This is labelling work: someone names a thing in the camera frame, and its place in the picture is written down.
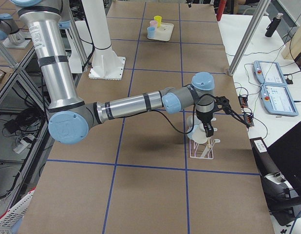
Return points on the black water bottle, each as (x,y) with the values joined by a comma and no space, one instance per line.
(273,25)

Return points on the yellow plastic cup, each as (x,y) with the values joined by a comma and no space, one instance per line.
(158,19)

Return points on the black laptop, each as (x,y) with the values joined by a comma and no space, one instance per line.
(283,156)

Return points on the grey plastic cup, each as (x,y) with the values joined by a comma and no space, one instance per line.
(192,120)

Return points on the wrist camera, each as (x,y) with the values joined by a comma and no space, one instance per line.
(222,103)

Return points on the white wire cup rack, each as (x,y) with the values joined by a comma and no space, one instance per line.
(202,151)

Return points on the cream plastic cup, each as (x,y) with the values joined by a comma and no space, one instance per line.
(199,136)

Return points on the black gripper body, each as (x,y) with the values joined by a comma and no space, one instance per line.
(204,116)

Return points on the lower teach pendant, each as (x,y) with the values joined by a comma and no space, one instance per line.
(277,100)

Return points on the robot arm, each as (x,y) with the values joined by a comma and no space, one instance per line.
(71,118)

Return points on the aluminium frame post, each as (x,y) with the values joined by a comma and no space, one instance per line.
(254,22)

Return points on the pink plastic cup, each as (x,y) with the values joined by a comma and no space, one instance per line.
(153,23)

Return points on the white perforated basket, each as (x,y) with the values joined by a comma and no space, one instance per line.
(11,220)

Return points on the teach pendant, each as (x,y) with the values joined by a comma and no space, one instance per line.
(277,100)
(268,72)

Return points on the white camera pillar base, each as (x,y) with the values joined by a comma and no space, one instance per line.
(105,64)

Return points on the cream plastic tray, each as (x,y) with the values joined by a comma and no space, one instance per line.
(164,32)

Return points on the upper teach pendant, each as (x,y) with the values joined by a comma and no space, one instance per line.
(268,72)

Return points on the light blue plastic cup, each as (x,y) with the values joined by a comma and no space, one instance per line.
(190,135)

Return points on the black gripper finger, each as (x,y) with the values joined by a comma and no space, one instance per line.
(209,130)

